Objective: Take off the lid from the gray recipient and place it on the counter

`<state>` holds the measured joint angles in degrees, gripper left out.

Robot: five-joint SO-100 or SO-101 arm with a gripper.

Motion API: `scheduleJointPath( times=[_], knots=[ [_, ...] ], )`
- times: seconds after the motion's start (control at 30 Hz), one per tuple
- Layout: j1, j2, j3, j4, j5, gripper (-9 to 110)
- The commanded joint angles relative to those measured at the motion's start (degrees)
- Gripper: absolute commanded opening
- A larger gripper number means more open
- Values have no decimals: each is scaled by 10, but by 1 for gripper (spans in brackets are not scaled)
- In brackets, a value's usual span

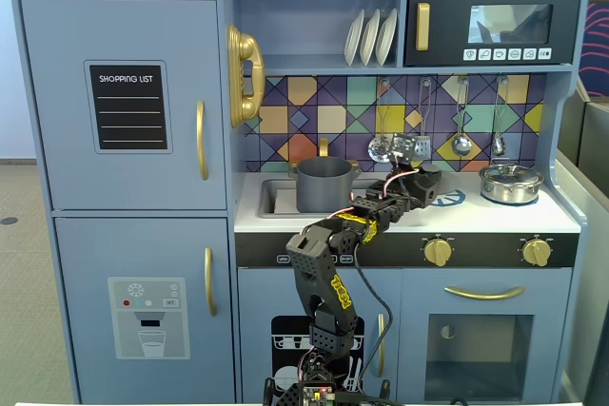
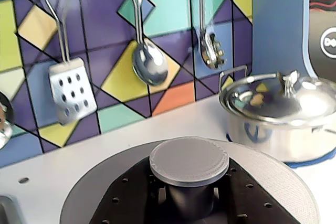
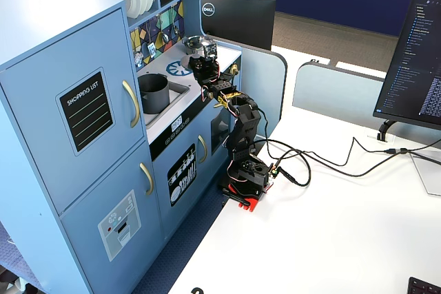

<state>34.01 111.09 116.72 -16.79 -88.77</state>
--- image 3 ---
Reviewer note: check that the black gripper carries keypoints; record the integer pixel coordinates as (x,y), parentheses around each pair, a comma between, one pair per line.
(198,64)

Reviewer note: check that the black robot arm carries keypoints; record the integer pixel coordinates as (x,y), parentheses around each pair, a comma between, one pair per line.
(246,125)

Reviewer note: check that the red robot base clamp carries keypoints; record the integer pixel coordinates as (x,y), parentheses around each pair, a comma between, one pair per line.
(249,204)

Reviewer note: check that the silver pot lid black knob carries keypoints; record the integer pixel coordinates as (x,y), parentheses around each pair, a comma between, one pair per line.
(193,41)

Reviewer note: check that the silver metal toy pot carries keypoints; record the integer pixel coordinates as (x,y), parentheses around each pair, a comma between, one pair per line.
(191,46)

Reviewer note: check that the gold stove knob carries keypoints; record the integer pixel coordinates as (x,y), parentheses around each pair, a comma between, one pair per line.
(235,69)

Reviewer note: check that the gray toy sink basin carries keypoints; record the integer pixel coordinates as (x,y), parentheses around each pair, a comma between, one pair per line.
(177,93)

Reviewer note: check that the silver toy ladle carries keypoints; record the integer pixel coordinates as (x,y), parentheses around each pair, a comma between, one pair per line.
(175,29)

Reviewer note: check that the silver toy spoon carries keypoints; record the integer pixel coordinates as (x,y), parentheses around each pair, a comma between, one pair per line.
(165,37)

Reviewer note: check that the silver toy spatula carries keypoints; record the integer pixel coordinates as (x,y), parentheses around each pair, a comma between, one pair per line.
(151,49)

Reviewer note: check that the black Dell monitor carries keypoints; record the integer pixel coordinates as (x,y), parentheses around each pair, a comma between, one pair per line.
(241,20)

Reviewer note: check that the dark gray toy pot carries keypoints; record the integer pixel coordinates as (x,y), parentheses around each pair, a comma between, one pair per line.
(155,97)

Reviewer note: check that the light blue desk divider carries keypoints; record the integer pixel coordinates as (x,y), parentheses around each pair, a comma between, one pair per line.
(265,84)
(337,94)

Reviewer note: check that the silver toy strainer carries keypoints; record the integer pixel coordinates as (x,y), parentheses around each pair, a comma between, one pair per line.
(138,56)

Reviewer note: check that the black shopping list chalkboard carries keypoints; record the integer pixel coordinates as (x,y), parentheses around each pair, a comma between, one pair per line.
(86,111)

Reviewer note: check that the blue wooden toy kitchen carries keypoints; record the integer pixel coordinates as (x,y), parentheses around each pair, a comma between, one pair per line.
(41,66)

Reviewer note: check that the black monitor showing code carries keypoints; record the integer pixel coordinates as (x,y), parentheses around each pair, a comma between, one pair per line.
(410,60)

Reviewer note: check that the black keyboard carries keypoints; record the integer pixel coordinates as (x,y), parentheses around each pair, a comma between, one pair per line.
(423,287)

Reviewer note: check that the small wrist camera board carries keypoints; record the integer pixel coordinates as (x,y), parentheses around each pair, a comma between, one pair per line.
(209,51)

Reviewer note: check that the silver monitor base plate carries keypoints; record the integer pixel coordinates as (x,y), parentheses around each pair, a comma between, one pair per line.
(429,177)

